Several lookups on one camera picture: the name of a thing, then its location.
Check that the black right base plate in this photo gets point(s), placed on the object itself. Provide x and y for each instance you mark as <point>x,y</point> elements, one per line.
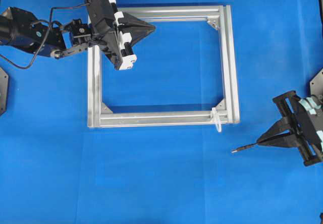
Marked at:
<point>316,85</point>

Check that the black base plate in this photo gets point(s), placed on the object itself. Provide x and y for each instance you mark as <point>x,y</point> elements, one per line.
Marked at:
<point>316,85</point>
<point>4,81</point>

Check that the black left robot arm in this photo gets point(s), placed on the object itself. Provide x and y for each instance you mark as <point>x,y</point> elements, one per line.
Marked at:
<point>22,30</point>

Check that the blue table cloth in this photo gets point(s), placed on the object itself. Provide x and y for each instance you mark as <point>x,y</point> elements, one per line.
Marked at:
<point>54,169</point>

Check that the aluminium extrusion square frame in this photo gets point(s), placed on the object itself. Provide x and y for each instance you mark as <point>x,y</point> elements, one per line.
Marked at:
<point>226,112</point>

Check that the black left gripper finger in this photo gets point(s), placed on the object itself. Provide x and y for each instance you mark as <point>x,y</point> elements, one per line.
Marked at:
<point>131,22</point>
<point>137,34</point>

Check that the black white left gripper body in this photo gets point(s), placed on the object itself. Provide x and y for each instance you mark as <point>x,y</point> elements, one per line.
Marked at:
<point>109,35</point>

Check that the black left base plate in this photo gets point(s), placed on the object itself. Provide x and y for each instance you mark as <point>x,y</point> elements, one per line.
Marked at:
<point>4,81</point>

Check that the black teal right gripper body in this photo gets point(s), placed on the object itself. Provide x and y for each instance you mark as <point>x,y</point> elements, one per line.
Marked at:
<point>306,115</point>

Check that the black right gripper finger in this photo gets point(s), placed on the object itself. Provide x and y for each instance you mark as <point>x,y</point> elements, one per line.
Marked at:
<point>283,140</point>
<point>280,126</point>

